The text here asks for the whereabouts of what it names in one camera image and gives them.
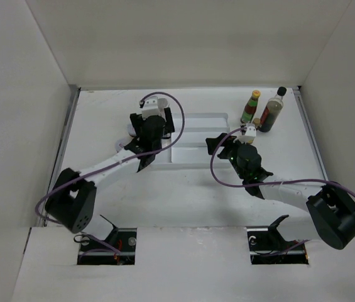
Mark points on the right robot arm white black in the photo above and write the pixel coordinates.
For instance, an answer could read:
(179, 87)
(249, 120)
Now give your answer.
(330, 206)

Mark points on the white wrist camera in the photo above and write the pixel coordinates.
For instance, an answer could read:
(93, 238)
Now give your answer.
(248, 133)
(149, 107)

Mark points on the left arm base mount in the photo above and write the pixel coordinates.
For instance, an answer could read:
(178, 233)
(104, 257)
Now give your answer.
(102, 243)

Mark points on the red sauce bottle yellow cap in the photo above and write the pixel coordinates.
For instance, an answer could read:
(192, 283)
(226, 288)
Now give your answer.
(250, 107)

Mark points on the spice jar white red lid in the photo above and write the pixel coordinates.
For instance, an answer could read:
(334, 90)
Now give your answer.
(131, 130)

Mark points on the white divided organizer tray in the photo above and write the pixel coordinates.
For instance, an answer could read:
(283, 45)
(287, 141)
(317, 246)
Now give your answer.
(190, 152)

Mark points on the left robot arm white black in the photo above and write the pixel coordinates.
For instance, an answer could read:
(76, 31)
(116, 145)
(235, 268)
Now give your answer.
(73, 202)

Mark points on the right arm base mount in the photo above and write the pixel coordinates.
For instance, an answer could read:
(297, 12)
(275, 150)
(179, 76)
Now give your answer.
(268, 247)

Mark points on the small yellow label bottle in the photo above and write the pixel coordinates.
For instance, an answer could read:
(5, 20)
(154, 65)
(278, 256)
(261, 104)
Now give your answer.
(256, 120)

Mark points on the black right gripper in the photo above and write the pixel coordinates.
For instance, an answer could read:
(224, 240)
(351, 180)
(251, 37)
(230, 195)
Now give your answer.
(228, 141)

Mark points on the dark soy sauce bottle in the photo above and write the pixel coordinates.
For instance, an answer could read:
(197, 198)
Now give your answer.
(271, 111)

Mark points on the small bottle blue label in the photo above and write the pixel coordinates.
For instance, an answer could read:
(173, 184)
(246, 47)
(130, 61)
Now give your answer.
(162, 103)

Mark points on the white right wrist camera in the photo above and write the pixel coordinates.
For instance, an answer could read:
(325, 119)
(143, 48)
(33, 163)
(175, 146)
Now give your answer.
(248, 133)

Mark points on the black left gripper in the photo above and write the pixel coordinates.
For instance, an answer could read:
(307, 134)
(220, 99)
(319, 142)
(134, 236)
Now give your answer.
(137, 122)

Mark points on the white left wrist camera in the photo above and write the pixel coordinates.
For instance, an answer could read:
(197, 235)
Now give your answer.
(149, 107)

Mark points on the front spice jar white lid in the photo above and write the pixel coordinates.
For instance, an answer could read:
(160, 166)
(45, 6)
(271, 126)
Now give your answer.
(121, 143)

